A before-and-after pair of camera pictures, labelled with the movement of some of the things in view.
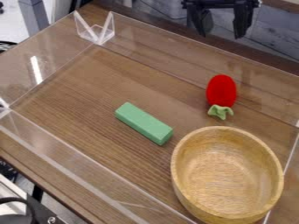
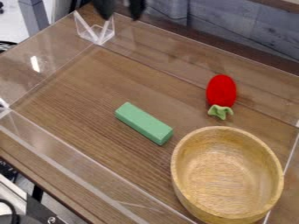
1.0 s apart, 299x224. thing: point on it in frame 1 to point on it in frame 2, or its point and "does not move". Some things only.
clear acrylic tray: (101, 92) does not move
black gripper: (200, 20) to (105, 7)
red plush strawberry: (220, 92) does not move
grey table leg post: (33, 16) does not move
